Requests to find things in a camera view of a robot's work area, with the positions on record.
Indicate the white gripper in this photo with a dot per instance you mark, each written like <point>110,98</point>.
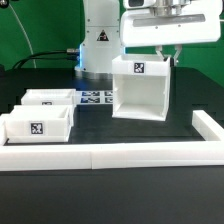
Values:
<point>170,22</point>

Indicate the white drawer cabinet frame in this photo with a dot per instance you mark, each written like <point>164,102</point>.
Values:
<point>141,86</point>

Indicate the white front drawer box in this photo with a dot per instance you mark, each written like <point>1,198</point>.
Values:
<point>33,124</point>

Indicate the white drawer box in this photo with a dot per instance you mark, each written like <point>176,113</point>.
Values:
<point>49,97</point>
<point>33,124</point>

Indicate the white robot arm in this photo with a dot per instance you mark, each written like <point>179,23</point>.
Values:
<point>113,25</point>

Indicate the white rear drawer box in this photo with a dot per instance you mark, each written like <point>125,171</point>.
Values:
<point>49,97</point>

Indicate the paper sheet with markers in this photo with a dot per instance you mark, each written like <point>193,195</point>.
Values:
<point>95,97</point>

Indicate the white right fence rail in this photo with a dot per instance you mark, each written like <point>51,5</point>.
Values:
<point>206,126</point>

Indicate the white fence rail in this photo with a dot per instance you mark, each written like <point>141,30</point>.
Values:
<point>111,156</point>
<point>206,126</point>
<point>3,131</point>

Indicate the white front fence rail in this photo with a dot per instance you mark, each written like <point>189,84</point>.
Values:
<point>111,156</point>

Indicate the white left fence rail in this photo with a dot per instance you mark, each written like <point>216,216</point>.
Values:
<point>3,131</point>

